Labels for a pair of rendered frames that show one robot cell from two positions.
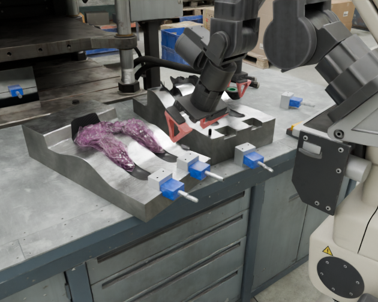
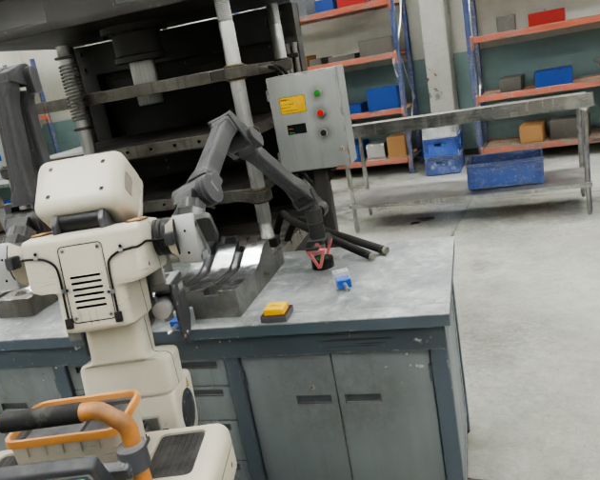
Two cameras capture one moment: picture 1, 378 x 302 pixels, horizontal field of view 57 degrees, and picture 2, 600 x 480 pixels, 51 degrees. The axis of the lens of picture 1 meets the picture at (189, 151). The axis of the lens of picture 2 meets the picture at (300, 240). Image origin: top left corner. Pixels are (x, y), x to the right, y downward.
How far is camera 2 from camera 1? 184 cm
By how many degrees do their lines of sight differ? 50
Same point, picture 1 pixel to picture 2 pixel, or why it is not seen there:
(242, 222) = (224, 400)
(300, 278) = not seen: outside the picture
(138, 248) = not seen: hidden behind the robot
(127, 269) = not seen: hidden behind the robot
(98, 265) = (77, 374)
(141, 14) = (294, 165)
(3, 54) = (160, 205)
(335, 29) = (15, 221)
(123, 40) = (249, 194)
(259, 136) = (217, 305)
